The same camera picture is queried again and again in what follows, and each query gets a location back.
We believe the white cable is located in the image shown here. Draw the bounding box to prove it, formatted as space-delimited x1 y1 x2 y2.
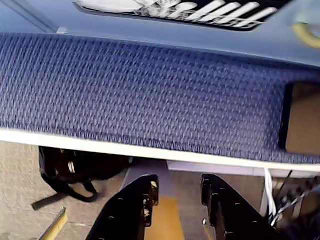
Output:
263 167 278 221

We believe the black backpack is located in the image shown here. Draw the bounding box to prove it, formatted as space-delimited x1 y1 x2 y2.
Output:
38 145 132 204

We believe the blue textured mat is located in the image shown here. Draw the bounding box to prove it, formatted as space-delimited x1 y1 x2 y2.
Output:
0 31 320 166

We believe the blue toy kitchen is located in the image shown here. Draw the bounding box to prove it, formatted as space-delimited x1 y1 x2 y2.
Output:
0 0 320 70

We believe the gold dishwasher handle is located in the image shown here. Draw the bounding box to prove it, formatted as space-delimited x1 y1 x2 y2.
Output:
291 21 320 49

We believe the yellow wooden strip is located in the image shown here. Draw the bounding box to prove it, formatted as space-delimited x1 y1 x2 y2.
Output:
36 206 69 240

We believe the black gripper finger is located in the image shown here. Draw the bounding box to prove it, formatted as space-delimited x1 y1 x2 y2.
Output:
86 174 160 240
200 173 284 240

